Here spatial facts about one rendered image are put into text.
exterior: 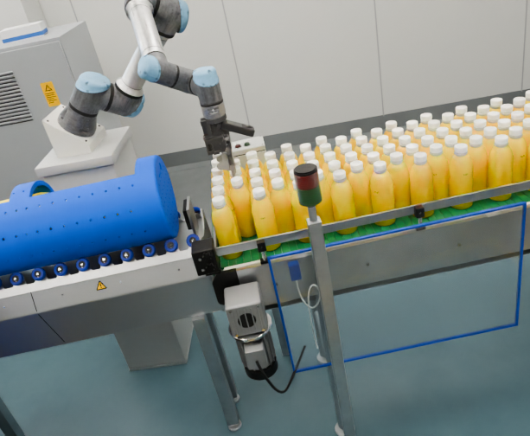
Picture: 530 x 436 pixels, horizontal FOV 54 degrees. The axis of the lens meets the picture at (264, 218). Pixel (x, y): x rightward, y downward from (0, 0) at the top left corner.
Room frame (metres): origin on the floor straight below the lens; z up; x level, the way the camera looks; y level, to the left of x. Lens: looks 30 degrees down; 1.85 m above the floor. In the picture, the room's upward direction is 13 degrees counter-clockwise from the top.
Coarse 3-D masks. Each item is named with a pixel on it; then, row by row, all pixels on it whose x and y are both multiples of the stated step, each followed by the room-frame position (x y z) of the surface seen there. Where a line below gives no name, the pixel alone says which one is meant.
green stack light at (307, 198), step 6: (318, 186) 1.21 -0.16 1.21; (300, 192) 1.21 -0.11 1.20; (306, 192) 1.20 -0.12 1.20; (312, 192) 1.20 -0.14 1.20; (318, 192) 1.20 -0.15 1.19; (300, 198) 1.21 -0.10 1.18; (306, 198) 1.20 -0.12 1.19; (312, 198) 1.20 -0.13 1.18; (318, 198) 1.20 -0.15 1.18; (300, 204) 1.22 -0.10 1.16; (306, 204) 1.20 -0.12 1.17; (312, 204) 1.20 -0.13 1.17
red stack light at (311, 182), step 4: (316, 172) 1.21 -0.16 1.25; (296, 176) 1.21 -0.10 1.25; (300, 176) 1.20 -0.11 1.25; (304, 176) 1.20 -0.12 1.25; (308, 176) 1.20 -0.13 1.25; (312, 176) 1.20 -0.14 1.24; (316, 176) 1.21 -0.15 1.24; (296, 180) 1.22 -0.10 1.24; (300, 180) 1.20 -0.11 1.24; (304, 180) 1.20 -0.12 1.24; (308, 180) 1.20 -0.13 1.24; (312, 180) 1.20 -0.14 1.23; (316, 180) 1.21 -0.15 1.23; (296, 184) 1.22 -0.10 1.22; (300, 184) 1.20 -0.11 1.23; (304, 184) 1.20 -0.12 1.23; (308, 184) 1.20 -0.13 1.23; (312, 184) 1.20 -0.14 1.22; (316, 184) 1.21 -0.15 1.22; (300, 188) 1.21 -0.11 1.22; (304, 188) 1.20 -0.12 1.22; (308, 188) 1.20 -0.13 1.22; (312, 188) 1.20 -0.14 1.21
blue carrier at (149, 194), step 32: (160, 160) 1.66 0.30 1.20; (32, 192) 1.57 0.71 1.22; (64, 192) 1.53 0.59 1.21; (96, 192) 1.50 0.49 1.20; (128, 192) 1.49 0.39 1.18; (160, 192) 1.50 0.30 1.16; (0, 224) 1.48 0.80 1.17; (32, 224) 1.47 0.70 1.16; (64, 224) 1.46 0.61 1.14; (96, 224) 1.46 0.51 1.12; (128, 224) 1.45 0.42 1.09; (160, 224) 1.45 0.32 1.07; (0, 256) 1.46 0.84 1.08; (32, 256) 1.46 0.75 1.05; (64, 256) 1.48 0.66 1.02
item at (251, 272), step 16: (528, 208) 1.35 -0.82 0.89; (528, 224) 1.35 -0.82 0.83; (528, 240) 1.35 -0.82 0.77; (224, 272) 1.36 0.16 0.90; (240, 272) 1.36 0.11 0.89; (256, 272) 1.36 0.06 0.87; (224, 288) 1.36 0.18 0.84; (272, 288) 1.36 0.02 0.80; (224, 304) 1.36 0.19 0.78; (272, 304) 1.36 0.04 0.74; (336, 400) 1.37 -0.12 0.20; (336, 416) 1.39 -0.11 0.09; (336, 432) 1.38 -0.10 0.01
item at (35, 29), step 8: (24, 24) 3.46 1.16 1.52; (32, 24) 3.38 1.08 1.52; (40, 24) 3.39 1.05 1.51; (0, 32) 3.37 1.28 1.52; (8, 32) 3.37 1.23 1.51; (16, 32) 3.37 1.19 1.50; (24, 32) 3.37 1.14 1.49; (32, 32) 3.38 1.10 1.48; (40, 32) 3.38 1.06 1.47; (8, 40) 3.37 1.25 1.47; (16, 40) 3.37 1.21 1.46; (24, 40) 3.37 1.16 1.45
